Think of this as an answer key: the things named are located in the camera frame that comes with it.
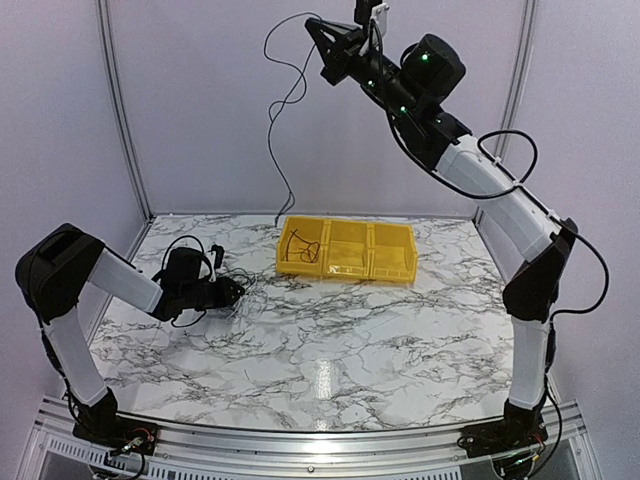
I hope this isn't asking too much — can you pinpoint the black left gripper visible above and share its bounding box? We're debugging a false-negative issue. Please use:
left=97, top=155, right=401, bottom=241
left=181, top=276, right=245, bottom=309

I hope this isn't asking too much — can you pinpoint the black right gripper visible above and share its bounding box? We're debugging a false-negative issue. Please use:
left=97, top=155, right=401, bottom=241
left=308, top=17, right=424, bottom=117

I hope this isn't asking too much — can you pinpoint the black thin cable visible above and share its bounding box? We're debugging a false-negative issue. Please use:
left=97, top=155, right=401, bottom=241
left=261, top=12, right=331, bottom=225

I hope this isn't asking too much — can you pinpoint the red cable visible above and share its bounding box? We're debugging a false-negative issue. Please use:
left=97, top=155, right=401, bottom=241
left=284, top=228, right=321, bottom=265

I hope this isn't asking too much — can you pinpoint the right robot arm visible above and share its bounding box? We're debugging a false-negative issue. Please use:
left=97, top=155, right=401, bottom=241
left=305, top=18, right=575, bottom=448

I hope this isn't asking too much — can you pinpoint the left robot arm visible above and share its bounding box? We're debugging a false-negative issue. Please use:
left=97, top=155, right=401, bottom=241
left=15, top=223, right=245, bottom=445

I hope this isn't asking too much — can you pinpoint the yellow bin left compartment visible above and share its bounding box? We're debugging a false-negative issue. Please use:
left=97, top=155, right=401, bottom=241
left=275, top=216, right=329, bottom=278

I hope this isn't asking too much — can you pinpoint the yellow bin middle compartment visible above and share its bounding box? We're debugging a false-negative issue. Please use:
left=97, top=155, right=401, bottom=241
left=322, top=219, right=370, bottom=280

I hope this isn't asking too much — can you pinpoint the white cable bundle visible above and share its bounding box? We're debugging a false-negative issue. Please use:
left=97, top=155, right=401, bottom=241
left=219, top=272, right=274, bottom=326

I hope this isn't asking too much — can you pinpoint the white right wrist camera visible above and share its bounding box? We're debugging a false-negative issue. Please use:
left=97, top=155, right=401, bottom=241
left=354, top=0, right=390, bottom=35

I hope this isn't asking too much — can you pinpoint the aluminium front rail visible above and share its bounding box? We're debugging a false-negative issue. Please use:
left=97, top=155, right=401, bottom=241
left=16, top=397, right=604, bottom=479

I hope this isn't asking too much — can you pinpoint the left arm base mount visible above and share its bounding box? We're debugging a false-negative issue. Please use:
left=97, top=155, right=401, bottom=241
left=73, top=416, right=159, bottom=455

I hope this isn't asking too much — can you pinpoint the aluminium frame left rear post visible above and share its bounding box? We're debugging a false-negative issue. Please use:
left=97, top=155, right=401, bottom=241
left=95, top=0, right=154, bottom=222

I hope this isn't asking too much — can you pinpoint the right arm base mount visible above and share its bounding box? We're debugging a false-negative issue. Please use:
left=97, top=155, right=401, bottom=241
left=457, top=415, right=548, bottom=458

